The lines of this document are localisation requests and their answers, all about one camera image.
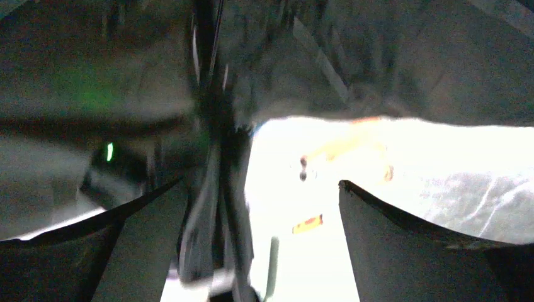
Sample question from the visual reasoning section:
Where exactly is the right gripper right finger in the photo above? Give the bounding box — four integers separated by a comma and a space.
339, 180, 533, 301

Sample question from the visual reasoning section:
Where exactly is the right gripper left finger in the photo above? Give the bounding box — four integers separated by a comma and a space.
1, 179, 187, 301

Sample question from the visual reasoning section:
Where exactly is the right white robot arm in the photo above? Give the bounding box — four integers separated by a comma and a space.
1, 133, 533, 301

